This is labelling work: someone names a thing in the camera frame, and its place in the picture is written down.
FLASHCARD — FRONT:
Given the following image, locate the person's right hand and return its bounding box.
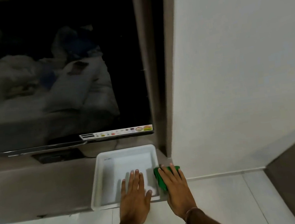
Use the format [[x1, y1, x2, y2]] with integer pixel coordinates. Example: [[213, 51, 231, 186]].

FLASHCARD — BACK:
[[157, 160, 199, 222]]

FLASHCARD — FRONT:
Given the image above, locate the person's left hand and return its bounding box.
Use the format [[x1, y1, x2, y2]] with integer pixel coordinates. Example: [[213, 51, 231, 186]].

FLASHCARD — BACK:
[[114, 167, 157, 224]]

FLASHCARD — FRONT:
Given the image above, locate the green cleaning cloth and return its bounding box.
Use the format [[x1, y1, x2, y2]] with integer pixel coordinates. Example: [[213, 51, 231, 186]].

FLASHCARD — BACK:
[[153, 163, 183, 193]]

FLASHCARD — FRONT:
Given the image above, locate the white plastic tray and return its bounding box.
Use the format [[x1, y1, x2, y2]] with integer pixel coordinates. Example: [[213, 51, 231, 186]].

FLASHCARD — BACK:
[[84, 144, 165, 212]]

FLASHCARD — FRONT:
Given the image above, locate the thread wrist band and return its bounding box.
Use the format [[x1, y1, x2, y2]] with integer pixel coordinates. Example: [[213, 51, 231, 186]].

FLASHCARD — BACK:
[[183, 207, 201, 224]]

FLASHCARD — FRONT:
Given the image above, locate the white sticker strip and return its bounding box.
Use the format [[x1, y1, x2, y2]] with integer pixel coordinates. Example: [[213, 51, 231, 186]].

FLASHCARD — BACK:
[[79, 124, 154, 142]]

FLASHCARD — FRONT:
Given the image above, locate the black flat screen television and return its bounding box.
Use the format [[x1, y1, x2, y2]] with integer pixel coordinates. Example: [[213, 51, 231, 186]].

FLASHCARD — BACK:
[[0, 0, 156, 158]]

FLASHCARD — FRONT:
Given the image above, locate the brown wooden wall panel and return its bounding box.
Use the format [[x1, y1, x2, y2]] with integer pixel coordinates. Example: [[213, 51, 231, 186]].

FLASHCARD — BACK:
[[132, 0, 200, 160]]

